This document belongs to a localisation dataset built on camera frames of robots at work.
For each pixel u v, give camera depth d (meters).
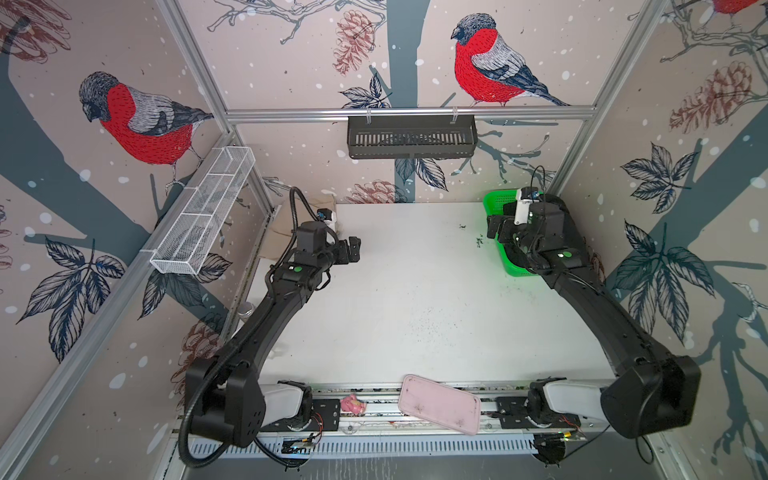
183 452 0.35
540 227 0.58
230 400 0.39
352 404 0.73
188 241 0.71
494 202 1.14
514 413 0.73
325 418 0.73
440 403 0.73
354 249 0.74
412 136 1.05
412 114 0.90
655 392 0.37
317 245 0.63
